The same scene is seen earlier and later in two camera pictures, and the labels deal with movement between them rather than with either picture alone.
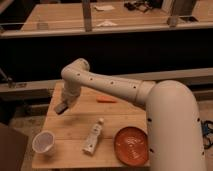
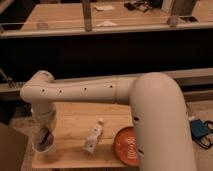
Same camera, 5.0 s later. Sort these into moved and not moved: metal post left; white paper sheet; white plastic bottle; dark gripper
Moved: dark gripper
Not moved: white plastic bottle; white paper sheet; metal post left
